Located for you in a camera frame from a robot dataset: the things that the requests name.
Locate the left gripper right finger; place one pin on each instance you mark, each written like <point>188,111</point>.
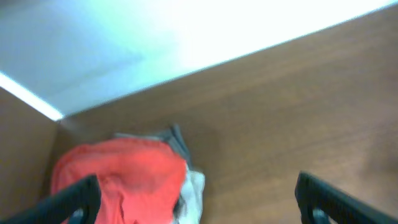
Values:
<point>320,202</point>

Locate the grey folded shirt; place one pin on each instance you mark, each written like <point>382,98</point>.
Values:
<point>171,136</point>

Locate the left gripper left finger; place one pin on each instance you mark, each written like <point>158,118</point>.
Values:
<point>78,203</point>

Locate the orange soccer t-shirt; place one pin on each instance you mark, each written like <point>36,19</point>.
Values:
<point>140,180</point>

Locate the beige folded shirt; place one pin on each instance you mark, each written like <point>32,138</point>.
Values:
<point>189,206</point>

